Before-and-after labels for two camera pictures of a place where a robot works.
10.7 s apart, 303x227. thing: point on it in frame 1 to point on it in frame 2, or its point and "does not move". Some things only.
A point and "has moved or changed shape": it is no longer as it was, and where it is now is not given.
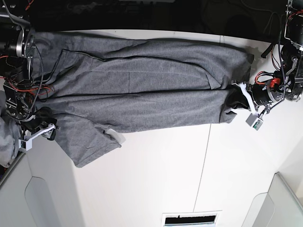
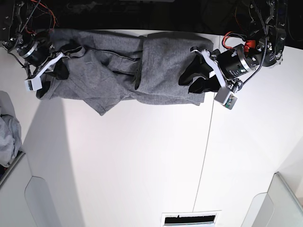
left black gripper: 42,121 to 36,54
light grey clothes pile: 11,135 does not move
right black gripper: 262,94 to 229,65
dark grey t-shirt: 93,86 has moved or changed shape
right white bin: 280,206 does not move
